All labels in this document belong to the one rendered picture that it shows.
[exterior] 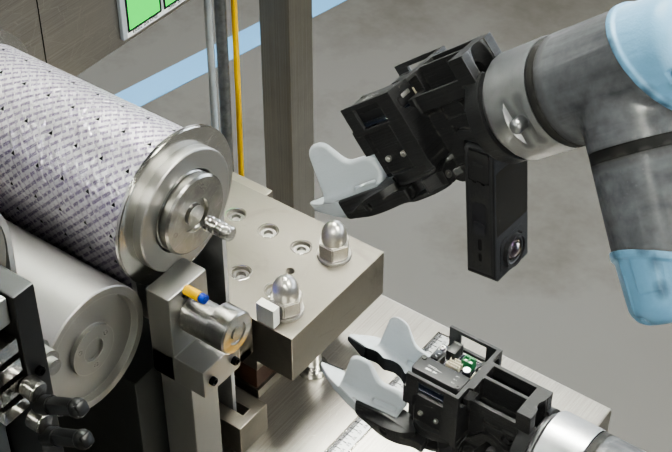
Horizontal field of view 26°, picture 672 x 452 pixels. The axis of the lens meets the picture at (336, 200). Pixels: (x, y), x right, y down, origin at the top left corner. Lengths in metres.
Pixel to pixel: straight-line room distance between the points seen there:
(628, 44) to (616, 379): 2.02
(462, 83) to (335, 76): 2.61
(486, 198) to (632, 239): 0.16
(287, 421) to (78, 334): 0.38
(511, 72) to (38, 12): 0.72
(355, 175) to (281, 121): 1.29
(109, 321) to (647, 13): 0.58
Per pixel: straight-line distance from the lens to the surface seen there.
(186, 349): 1.29
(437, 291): 2.99
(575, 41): 0.90
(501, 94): 0.93
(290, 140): 2.35
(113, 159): 1.22
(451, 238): 3.11
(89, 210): 1.24
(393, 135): 1.01
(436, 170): 1.01
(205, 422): 1.36
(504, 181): 1.01
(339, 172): 1.06
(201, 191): 1.23
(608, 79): 0.88
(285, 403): 1.56
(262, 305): 1.44
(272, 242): 1.54
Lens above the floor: 2.05
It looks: 40 degrees down
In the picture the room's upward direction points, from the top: straight up
